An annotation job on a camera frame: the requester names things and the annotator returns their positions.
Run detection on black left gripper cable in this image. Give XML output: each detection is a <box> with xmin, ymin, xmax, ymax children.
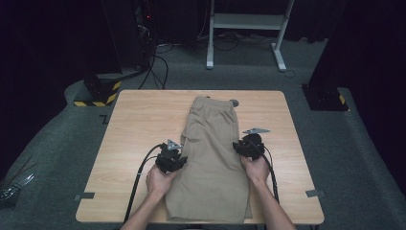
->
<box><xmin>123</xmin><ymin>143</ymin><xmax>166</xmax><ymax>224</ymax></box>

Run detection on white metal stand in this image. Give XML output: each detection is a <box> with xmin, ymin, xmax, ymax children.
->
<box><xmin>206</xmin><ymin>0</ymin><xmax>296</xmax><ymax>73</ymax></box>

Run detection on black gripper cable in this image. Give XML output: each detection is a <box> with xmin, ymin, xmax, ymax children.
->
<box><xmin>123</xmin><ymin>143</ymin><xmax>166</xmax><ymax>224</ymax></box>
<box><xmin>255</xmin><ymin>143</ymin><xmax>281</xmax><ymax>204</ymax></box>

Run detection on beige shorts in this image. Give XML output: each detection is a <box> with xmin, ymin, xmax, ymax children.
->
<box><xmin>165</xmin><ymin>95</ymin><xmax>254</xmax><ymax>224</ymax></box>

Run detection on black yellow striped stand base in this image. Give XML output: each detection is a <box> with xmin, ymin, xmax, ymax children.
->
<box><xmin>73</xmin><ymin>74</ymin><xmax>124</xmax><ymax>108</ymax></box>

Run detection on black floor cables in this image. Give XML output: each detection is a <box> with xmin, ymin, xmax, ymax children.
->
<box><xmin>138</xmin><ymin>41</ymin><xmax>175</xmax><ymax>91</ymax></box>

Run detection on tangled cables under stand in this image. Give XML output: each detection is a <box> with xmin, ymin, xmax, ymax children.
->
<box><xmin>196</xmin><ymin>29</ymin><xmax>276</xmax><ymax>53</ymax></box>

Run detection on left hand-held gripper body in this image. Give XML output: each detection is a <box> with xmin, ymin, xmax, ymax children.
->
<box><xmin>154</xmin><ymin>138</ymin><xmax>183</xmax><ymax>174</ymax></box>

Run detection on person's right hand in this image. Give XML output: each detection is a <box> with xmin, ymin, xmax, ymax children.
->
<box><xmin>240</xmin><ymin>154</ymin><xmax>272</xmax><ymax>187</ymax></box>

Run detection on grey tape piece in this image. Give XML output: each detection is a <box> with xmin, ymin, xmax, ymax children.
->
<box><xmin>304</xmin><ymin>189</ymin><xmax>327</xmax><ymax>198</ymax></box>
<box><xmin>74</xmin><ymin>191</ymin><xmax>96</xmax><ymax>202</ymax></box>

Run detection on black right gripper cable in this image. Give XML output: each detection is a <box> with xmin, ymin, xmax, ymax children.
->
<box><xmin>255</xmin><ymin>143</ymin><xmax>281</xmax><ymax>204</ymax></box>

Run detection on dark equipment rack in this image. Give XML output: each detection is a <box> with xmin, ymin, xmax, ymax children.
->
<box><xmin>133</xmin><ymin>0</ymin><xmax>158</xmax><ymax>69</ymax></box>

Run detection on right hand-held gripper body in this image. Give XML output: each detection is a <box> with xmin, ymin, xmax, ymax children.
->
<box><xmin>242</xmin><ymin>127</ymin><xmax>271</xmax><ymax>161</ymax></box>

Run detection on person's left hand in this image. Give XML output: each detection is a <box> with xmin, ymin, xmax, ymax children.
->
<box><xmin>146</xmin><ymin>164</ymin><xmax>180</xmax><ymax>200</ymax></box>

